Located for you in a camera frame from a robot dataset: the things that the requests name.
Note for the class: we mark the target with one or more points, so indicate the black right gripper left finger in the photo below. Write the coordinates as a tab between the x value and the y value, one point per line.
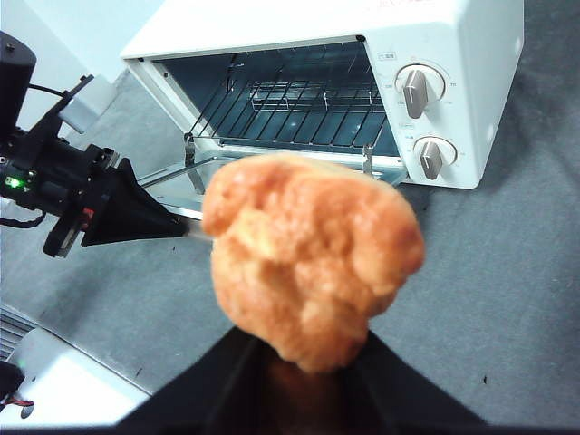
204	389

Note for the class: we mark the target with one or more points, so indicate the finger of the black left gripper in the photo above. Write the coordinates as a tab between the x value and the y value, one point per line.
122	224
136	190

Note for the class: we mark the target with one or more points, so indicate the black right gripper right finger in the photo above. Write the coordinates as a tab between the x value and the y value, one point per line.
408	399

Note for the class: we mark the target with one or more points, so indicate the golden brown bread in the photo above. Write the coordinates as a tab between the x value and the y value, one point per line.
317	254

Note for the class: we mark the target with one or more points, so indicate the oven timer knob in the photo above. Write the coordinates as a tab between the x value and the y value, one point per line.
432	158

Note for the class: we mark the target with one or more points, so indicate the larger-dial oven temperature knob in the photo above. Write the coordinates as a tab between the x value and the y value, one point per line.
417	93

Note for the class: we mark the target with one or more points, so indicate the cream Toshiba toaster oven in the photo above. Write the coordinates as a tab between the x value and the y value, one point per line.
480	68

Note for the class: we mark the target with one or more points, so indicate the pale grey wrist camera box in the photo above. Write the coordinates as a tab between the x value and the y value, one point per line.
86	106

